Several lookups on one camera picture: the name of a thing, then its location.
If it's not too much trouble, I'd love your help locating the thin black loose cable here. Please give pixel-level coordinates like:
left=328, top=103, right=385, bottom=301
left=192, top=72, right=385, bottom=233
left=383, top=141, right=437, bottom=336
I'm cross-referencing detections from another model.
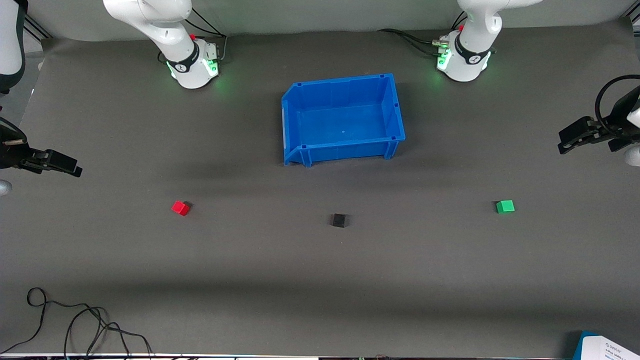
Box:
left=64, top=306, right=153, bottom=360
left=0, top=287, right=108, bottom=355

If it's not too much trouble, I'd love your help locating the dark grey table mat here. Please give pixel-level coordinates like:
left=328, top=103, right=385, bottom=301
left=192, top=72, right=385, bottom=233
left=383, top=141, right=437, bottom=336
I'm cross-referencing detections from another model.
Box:
left=0, top=20, right=640, bottom=357

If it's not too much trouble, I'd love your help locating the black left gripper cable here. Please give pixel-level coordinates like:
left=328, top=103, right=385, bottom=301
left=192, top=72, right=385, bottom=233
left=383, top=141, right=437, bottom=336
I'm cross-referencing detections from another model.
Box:
left=594, top=75, right=640, bottom=139

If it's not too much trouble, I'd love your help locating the black left arm base cable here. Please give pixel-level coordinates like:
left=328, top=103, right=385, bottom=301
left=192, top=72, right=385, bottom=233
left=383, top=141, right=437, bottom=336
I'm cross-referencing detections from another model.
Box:
left=377, top=28, right=447, bottom=47
left=395, top=32, right=442, bottom=57

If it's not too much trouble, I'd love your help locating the black arm base cable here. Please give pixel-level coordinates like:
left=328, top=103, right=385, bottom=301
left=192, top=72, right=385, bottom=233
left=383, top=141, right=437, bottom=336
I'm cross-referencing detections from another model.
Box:
left=395, top=32, right=442, bottom=57
left=377, top=28, right=447, bottom=47
left=187, top=7, right=229, bottom=63

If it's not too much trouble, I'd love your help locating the aluminium frame rail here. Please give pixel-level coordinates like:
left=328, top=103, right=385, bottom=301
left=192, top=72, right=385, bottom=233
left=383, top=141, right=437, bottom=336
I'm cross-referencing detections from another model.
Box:
left=22, top=14, right=53, bottom=41

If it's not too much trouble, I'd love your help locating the blue plastic storage bin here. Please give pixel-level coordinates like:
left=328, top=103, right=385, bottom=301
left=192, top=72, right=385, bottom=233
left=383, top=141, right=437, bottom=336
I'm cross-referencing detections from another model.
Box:
left=281, top=73, right=406, bottom=167

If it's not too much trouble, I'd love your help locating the blue box with white label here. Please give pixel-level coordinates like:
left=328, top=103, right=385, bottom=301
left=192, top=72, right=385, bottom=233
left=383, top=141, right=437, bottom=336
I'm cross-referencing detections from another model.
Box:
left=572, top=330, right=640, bottom=360

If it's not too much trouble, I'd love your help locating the black right arm base cable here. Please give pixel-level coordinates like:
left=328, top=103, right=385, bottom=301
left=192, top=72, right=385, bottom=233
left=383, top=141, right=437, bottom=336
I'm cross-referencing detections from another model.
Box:
left=187, top=7, right=229, bottom=63

